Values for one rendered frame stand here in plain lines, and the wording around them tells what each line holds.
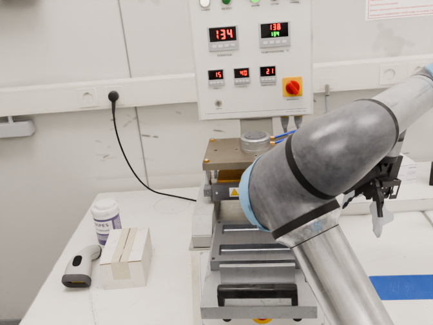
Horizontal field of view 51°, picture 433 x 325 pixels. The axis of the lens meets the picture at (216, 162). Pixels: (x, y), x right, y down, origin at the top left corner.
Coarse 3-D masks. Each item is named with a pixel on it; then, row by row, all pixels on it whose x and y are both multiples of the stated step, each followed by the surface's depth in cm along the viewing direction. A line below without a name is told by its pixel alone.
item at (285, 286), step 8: (224, 288) 85; (232, 288) 85; (240, 288) 85; (248, 288) 85; (256, 288) 84; (264, 288) 84; (272, 288) 84; (280, 288) 84; (288, 288) 84; (296, 288) 84; (224, 296) 85; (232, 296) 85; (240, 296) 85; (248, 296) 85; (256, 296) 85; (264, 296) 84; (272, 296) 84; (280, 296) 84; (288, 296) 84; (296, 296) 84; (296, 304) 85
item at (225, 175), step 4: (220, 172) 122; (224, 172) 121; (228, 172) 121; (232, 172) 121; (236, 172) 121; (240, 172) 121; (220, 176) 119; (224, 176) 119; (228, 176) 119; (232, 176) 119; (236, 176) 119; (240, 176) 118; (220, 180) 117; (224, 180) 117; (228, 180) 117; (232, 180) 117; (236, 180) 117
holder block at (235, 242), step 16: (224, 224) 109; (240, 224) 109; (224, 240) 103; (240, 240) 102; (256, 240) 102; (272, 240) 101; (224, 256) 97; (240, 256) 97; (256, 256) 96; (272, 256) 96; (288, 256) 95
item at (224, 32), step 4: (220, 28) 122; (224, 28) 122; (228, 28) 122; (232, 28) 122; (212, 32) 123; (216, 32) 123; (220, 32) 123; (224, 32) 123; (228, 32) 122; (232, 32) 122; (216, 36) 123; (220, 36) 123; (224, 36) 123; (228, 36) 123; (232, 36) 123; (216, 40) 124
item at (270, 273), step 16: (208, 272) 97; (224, 272) 92; (240, 272) 91; (256, 272) 91; (272, 272) 91; (288, 272) 90; (208, 288) 92; (304, 288) 89; (208, 304) 87; (224, 304) 87; (240, 304) 86; (256, 304) 86; (272, 304) 86; (288, 304) 85; (304, 304) 85
